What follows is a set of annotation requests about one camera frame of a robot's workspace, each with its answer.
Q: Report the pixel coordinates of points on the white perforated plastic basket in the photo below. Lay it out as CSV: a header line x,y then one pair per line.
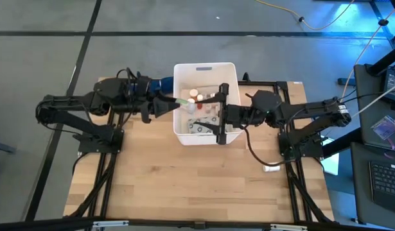
x,y
207,139

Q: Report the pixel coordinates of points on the small white bottle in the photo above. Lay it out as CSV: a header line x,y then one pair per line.
x,y
271,168

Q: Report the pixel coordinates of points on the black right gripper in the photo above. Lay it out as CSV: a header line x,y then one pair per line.
x,y
237,115

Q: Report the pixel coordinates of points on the black side desk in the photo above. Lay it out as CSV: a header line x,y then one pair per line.
x,y
370,128
361,192

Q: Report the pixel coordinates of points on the navy blue cloth bag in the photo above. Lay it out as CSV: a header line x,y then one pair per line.
x,y
163,85

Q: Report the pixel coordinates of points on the orange pill bottle white cap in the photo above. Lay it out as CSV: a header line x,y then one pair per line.
x,y
194,93

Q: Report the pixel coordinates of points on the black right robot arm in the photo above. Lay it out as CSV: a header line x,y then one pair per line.
x,y
306,110

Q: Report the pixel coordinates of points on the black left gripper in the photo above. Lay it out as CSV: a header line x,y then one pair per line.
x,y
145,102

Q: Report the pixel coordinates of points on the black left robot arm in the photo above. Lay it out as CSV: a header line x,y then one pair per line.
x,y
72,120

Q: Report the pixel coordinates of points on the small clear plastic vial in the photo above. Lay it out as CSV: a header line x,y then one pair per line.
x,y
190,107

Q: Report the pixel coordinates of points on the black keyboard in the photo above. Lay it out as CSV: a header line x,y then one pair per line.
x,y
388,183

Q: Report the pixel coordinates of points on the black crossbar with silver brackets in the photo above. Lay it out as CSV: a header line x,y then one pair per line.
x,y
197,225

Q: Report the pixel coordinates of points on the black aluminium table frame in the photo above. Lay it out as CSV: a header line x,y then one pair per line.
x,y
279,88

